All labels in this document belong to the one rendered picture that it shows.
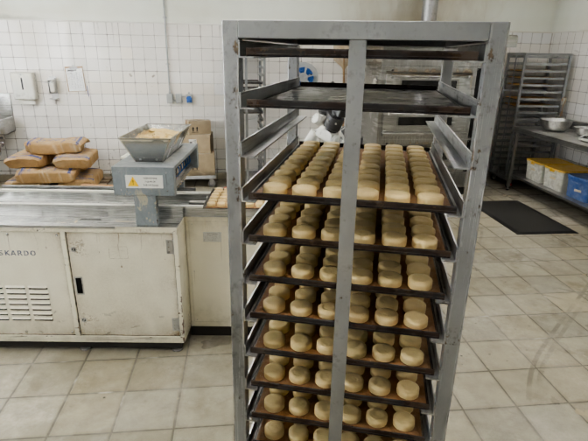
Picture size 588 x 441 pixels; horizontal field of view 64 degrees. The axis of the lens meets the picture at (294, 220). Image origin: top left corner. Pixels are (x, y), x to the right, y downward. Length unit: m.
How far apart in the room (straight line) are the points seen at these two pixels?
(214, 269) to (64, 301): 0.89
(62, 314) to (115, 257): 0.52
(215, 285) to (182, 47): 4.40
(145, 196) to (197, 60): 4.32
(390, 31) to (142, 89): 6.22
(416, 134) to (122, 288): 4.29
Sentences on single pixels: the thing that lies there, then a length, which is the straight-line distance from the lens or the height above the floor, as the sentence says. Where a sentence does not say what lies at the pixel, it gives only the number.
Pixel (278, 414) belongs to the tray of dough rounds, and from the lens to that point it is 1.22.
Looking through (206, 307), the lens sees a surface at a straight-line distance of 3.12.
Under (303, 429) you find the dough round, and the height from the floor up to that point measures 0.88.
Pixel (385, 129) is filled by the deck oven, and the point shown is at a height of 0.89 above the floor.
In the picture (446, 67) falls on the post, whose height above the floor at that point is 1.73.
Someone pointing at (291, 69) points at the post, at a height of 1.72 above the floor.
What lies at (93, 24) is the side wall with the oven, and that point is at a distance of 7.07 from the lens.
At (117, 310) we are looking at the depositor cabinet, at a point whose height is 0.30.
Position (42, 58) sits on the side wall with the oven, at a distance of 7.28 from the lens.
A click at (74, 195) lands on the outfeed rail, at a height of 0.87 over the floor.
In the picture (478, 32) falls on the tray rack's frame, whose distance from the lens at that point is 0.88.
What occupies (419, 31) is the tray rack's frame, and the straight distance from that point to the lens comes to 0.86.
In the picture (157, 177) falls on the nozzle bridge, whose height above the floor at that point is 1.13.
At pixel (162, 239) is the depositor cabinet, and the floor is 0.76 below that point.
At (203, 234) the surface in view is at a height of 0.73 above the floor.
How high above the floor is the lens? 1.77
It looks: 20 degrees down
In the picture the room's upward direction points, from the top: 1 degrees clockwise
